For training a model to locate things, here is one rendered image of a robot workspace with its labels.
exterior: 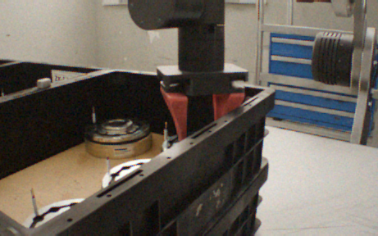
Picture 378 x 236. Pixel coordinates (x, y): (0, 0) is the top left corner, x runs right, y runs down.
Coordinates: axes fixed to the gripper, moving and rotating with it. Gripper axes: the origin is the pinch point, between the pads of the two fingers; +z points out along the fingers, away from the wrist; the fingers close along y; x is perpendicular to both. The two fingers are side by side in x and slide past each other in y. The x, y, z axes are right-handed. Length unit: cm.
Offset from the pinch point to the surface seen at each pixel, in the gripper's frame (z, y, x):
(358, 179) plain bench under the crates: 17.2, 38.4, 9.6
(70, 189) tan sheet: 4.2, -17.1, -2.7
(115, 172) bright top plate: 1.1, -11.5, -5.4
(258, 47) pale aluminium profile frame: 8, 87, 166
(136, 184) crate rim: -5.4, -10.4, -20.9
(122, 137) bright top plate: 0.9, -9.8, 5.4
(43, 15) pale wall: -19, -76, 359
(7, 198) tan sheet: 4.2, -25.1, -3.9
